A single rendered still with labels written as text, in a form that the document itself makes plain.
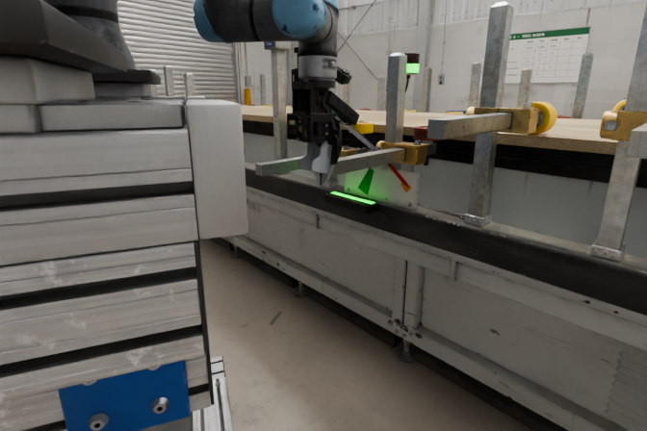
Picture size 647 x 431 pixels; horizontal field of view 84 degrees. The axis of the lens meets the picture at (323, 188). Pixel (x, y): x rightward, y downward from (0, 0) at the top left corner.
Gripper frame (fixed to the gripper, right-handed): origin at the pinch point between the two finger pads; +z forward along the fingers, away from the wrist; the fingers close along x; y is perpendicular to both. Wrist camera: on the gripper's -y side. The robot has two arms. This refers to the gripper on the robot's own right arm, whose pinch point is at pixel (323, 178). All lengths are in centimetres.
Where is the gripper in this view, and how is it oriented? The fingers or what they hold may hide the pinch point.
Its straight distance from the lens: 76.8
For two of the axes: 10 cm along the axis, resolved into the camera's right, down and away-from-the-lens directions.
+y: -7.1, 1.6, -6.8
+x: 7.0, 1.8, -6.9
